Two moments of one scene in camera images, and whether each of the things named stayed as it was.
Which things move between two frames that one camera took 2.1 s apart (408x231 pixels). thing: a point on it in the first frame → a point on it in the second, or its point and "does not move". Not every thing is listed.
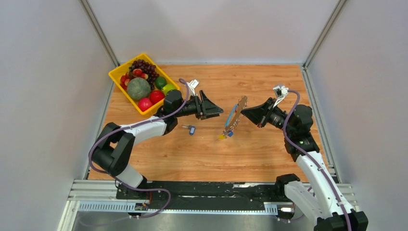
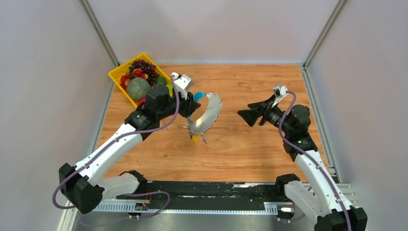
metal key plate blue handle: x=235 y=113 → x=210 y=117
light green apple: x=167 y=87 does not move
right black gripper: x=258 y=114 does not move
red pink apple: x=145 y=104 does not move
